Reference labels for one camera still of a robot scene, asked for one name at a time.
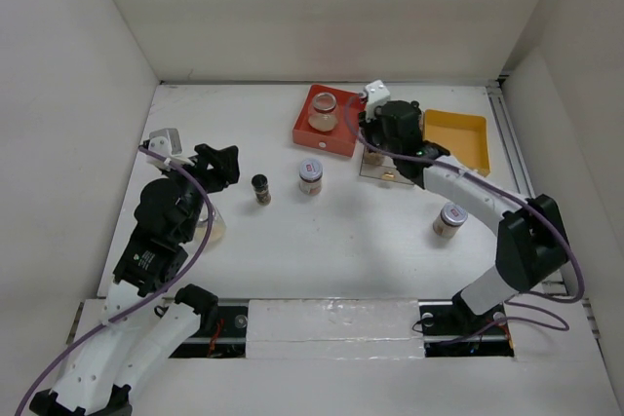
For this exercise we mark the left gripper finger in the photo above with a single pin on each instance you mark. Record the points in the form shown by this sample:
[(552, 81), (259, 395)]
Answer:
[(206, 158), (227, 164)]

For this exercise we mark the small black pepper grinder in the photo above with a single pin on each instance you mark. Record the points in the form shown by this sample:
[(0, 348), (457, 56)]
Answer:
[(261, 189)]

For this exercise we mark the red plastic bin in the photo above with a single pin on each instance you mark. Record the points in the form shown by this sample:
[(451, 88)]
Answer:
[(340, 141)]

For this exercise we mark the white foam block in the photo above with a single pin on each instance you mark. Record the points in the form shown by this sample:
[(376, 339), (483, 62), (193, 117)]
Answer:
[(334, 329)]

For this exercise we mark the yellow plastic bin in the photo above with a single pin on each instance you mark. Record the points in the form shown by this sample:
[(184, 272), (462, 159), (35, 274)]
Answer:
[(464, 135)]

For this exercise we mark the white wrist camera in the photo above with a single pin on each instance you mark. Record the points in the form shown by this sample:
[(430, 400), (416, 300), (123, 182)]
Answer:
[(374, 95), (165, 142)]

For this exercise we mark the grey lid spice jar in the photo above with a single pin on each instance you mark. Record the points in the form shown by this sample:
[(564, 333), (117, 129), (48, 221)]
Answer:
[(449, 220), (310, 176)]

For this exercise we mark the glass jar under left arm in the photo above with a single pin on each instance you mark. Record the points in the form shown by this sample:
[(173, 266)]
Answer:
[(218, 227)]

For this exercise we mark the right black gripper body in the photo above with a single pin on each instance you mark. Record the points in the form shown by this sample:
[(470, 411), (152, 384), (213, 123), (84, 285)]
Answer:
[(373, 132)]

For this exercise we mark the pink lid spice bottle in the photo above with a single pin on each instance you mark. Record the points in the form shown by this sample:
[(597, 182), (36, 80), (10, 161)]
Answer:
[(373, 158)]

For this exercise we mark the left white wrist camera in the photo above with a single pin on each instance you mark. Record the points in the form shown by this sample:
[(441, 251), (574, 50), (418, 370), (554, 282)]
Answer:
[(165, 142)]

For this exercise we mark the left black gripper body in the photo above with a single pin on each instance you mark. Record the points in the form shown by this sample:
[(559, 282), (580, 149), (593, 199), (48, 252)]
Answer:
[(190, 223)]

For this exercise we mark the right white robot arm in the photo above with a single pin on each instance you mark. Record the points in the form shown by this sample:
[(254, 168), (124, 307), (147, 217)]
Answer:
[(531, 242)]

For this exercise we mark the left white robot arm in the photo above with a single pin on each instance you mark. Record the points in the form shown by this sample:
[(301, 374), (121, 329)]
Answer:
[(135, 335)]

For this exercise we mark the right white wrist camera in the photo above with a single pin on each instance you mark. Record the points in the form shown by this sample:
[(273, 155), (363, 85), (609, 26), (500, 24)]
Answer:
[(374, 95)]

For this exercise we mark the glass jar steel rim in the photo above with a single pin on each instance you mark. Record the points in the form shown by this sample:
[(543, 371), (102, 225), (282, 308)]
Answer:
[(323, 112)]

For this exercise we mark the clear plastic bin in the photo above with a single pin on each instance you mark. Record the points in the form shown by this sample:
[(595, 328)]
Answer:
[(386, 172)]

